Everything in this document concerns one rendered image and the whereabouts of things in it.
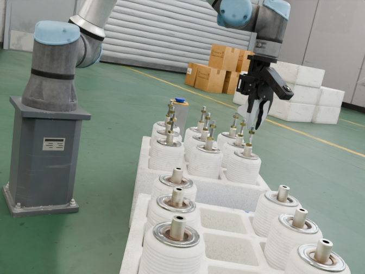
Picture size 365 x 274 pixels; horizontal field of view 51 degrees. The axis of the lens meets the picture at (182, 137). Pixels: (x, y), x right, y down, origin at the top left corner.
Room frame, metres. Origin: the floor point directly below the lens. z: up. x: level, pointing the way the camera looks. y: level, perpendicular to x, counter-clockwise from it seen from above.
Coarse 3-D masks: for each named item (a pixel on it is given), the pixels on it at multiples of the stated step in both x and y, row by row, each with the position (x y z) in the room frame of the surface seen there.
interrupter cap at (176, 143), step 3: (159, 138) 1.11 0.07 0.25; (162, 138) 1.12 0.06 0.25; (165, 138) 1.12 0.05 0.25; (156, 141) 1.08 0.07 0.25; (159, 141) 1.08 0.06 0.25; (162, 141) 1.09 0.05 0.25; (165, 141) 1.10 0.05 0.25; (174, 141) 1.11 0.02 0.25; (177, 141) 1.12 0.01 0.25; (162, 144) 1.06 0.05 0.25; (165, 144) 1.06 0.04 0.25; (168, 144) 1.06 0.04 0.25; (171, 144) 1.08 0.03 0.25; (174, 144) 1.09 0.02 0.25; (177, 144) 1.08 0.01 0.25; (180, 144) 1.09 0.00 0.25
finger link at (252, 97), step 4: (256, 88) 1.10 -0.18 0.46; (252, 92) 1.08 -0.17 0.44; (256, 92) 1.09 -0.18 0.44; (248, 96) 1.09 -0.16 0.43; (252, 96) 1.08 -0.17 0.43; (256, 96) 1.09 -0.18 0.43; (248, 100) 1.09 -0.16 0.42; (252, 100) 1.08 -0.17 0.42; (248, 104) 1.08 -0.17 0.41; (252, 104) 1.08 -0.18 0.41; (248, 108) 1.09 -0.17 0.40; (248, 112) 1.09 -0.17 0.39
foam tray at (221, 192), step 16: (144, 144) 1.29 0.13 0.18; (144, 160) 1.10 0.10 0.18; (144, 176) 1.01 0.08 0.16; (192, 176) 1.04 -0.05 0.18; (224, 176) 1.10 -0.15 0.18; (144, 192) 1.01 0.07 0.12; (208, 192) 1.03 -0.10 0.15; (224, 192) 1.03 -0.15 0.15; (240, 192) 1.04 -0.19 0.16; (256, 192) 1.04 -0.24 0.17; (240, 208) 1.04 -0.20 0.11
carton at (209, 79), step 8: (200, 72) 5.09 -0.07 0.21; (208, 72) 4.95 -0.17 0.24; (216, 72) 4.95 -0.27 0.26; (224, 72) 5.02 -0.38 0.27; (200, 80) 5.06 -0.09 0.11; (208, 80) 4.92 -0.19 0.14; (216, 80) 4.97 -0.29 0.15; (200, 88) 5.03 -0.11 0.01; (208, 88) 4.91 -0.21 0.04; (216, 88) 4.98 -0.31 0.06
